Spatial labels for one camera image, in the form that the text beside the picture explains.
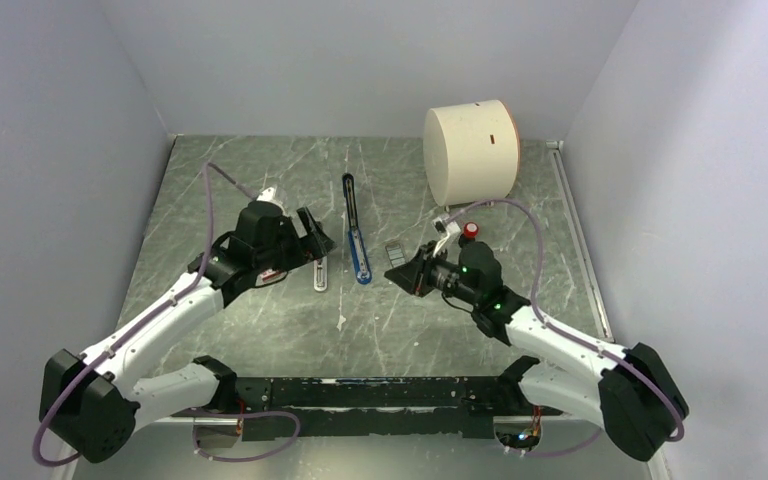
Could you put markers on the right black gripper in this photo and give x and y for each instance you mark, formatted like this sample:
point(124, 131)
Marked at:
point(414, 276)

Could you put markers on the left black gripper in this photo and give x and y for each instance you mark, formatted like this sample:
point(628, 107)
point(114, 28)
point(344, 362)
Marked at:
point(316, 243)

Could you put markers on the beige white small stapler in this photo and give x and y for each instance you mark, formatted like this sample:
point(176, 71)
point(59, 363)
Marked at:
point(320, 275)

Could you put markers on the red white staple box sleeve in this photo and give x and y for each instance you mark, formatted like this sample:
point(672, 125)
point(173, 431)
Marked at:
point(269, 277)

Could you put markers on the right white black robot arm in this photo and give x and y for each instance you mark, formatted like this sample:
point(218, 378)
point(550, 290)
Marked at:
point(627, 392)

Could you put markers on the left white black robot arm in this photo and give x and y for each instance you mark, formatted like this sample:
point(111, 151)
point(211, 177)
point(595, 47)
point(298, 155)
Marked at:
point(96, 400)

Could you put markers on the cream cylindrical drum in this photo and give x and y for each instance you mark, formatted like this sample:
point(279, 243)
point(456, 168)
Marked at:
point(471, 152)

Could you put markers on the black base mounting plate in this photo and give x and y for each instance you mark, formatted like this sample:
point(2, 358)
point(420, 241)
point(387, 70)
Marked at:
point(474, 407)

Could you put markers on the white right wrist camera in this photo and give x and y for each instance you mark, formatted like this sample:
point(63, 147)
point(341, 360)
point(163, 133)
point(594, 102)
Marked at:
point(448, 230)

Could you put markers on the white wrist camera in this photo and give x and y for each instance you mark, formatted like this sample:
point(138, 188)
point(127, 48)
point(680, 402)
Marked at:
point(448, 230)
point(274, 195)

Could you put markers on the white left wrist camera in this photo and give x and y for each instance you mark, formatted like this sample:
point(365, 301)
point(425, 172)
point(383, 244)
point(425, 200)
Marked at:
point(274, 195)

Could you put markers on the aluminium rail frame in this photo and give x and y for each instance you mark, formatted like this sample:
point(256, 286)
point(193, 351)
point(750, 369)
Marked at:
point(97, 399)

